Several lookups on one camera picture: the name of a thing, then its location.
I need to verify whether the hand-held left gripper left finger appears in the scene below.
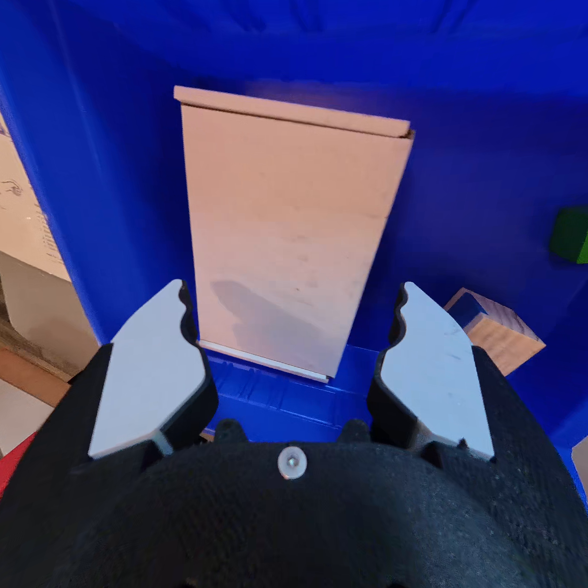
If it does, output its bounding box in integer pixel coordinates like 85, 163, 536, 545
87, 278, 219, 460

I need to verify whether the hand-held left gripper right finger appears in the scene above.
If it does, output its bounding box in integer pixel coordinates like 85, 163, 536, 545
367, 281, 497, 461

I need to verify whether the white cardboard mailer box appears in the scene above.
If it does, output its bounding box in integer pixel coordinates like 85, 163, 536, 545
173, 85, 416, 383

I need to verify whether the blue plastic bin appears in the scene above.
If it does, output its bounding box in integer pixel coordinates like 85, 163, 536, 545
0, 0, 588, 506

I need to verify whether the wooden block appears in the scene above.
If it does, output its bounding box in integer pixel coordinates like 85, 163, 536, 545
442, 288, 547, 377

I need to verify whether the red orange object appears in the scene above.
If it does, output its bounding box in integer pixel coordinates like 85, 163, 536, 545
0, 432, 38, 500

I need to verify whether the green cube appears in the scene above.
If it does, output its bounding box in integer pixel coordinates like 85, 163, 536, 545
548, 206, 588, 265

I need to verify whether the white printed sheet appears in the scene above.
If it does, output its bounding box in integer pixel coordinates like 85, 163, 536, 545
0, 110, 73, 282

